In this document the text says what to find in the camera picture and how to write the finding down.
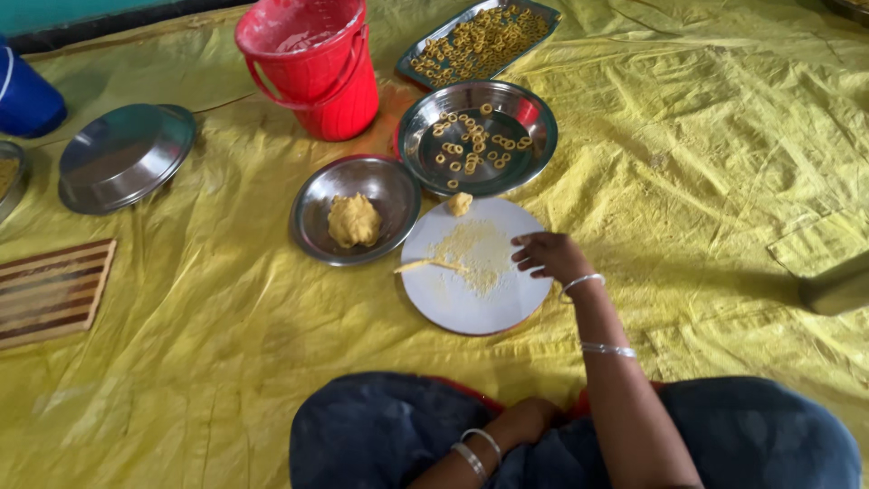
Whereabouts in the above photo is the large yellow dough lump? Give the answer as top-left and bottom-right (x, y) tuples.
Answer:
(327, 192), (383, 249)

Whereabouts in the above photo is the heap of dough rings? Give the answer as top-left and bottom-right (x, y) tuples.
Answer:
(409, 5), (549, 88)

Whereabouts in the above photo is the striped wooden board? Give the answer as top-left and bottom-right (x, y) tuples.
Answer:
(0, 238), (118, 351)

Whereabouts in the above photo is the red plastic bucket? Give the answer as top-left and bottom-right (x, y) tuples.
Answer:
(234, 0), (380, 143)

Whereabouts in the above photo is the steel tray edge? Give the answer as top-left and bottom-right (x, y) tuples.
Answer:
(821, 0), (869, 28)

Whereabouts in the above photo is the thin silver bangle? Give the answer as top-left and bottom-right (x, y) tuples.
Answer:
(558, 273), (606, 304)
(460, 428), (503, 467)
(581, 341), (638, 359)
(451, 441), (489, 484)

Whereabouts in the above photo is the person's left hand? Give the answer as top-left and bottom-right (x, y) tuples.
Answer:
(497, 397), (564, 447)

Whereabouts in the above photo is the round steel plate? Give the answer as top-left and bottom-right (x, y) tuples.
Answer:
(396, 80), (559, 198)

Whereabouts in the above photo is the red cloth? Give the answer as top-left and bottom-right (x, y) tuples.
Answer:
(426, 375), (668, 421)

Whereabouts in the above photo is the yellow plastic floor sheet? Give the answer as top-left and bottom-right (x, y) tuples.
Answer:
(0, 0), (869, 489)

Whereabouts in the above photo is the patch of sesame seeds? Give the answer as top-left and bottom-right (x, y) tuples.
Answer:
(428, 219), (515, 298)

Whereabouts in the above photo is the rectangular steel tray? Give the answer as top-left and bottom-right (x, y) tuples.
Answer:
(396, 0), (563, 92)

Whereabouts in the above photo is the person's dark blue garment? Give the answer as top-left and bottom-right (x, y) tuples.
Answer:
(290, 372), (862, 489)

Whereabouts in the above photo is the upturned steel plate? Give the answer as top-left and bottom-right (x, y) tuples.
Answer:
(57, 103), (198, 216)

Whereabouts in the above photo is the blue plastic container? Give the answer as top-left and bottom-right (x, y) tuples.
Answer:
(0, 37), (68, 139)

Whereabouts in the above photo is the white round rolling board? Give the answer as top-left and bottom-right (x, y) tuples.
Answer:
(399, 197), (554, 337)

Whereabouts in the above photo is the person's right hand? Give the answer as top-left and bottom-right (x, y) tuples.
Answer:
(511, 231), (600, 288)

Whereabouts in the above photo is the thin rolled dough strip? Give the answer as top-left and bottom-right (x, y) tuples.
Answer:
(394, 258), (470, 275)

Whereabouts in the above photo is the steel bowl with brown filling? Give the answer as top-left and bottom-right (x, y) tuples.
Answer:
(0, 140), (32, 224)

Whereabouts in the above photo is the scatter of dough rings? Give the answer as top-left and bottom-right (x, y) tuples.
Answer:
(431, 103), (535, 190)

